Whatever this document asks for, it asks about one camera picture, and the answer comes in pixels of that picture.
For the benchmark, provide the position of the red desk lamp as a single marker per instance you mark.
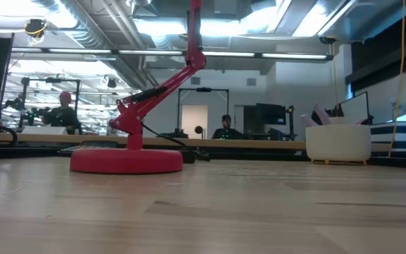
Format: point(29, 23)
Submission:
point(129, 162)

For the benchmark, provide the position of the person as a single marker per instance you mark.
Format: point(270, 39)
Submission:
point(62, 116)
point(226, 133)

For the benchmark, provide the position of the light wooden desk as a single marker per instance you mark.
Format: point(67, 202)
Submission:
point(241, 144)

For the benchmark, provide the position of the black monitor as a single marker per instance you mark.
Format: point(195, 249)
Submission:
point(270, 114)

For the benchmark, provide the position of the long ceiling light bar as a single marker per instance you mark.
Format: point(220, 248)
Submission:
point(224, 54)

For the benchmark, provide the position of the lavender marker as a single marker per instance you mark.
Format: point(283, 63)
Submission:
point(308, 120)

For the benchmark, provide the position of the marker pen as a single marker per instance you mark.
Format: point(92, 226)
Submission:
point(323, 113)

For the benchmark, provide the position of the white round pen cup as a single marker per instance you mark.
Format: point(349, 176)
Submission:
point(337, 144)

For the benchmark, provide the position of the black pen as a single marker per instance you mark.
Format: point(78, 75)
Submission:
point(339, 110)

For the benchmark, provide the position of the white screen monitor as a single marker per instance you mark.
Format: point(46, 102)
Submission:
point(356, 107)

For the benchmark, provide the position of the white flat box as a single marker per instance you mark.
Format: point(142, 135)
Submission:
point(44, 130)

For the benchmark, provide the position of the black white striped box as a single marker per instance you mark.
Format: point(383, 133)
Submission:
point(397, 135)

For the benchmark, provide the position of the black gantry frame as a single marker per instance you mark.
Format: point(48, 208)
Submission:
point(203, 89)
point(62, 80)

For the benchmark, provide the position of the black metal table frame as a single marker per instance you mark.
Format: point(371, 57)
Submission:
point(259, 154)

